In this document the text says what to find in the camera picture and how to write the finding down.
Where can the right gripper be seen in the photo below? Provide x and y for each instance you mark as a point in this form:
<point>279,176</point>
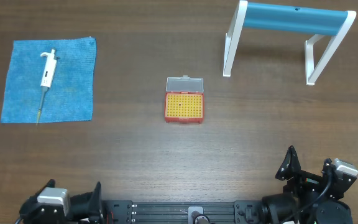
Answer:
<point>306,186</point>

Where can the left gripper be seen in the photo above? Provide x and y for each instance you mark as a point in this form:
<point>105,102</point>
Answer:
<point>79,203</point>

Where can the white pipette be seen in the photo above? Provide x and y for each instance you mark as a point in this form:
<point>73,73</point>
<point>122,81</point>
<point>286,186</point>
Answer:
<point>49,70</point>

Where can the blue cloth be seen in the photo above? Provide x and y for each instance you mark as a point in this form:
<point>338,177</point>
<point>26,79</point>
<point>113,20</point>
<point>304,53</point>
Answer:
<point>70,81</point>

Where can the red and yellow tip box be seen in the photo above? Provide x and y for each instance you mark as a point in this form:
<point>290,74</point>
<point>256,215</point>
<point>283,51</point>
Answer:
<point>184,105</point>

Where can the white and blue stand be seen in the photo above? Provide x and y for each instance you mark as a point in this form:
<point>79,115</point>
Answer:
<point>294,19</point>

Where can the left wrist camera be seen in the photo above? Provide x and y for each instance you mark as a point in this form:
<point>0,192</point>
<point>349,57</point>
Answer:
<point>53,197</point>

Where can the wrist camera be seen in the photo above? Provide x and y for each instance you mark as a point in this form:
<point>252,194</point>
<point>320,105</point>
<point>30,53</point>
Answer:
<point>345,168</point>
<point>53,197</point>

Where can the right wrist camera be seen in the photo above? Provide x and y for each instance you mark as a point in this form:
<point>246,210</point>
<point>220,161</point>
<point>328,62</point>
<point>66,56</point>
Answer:
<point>345,168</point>

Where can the mounting rail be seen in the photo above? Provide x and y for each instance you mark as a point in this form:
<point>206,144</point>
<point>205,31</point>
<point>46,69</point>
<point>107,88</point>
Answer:
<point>166,212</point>

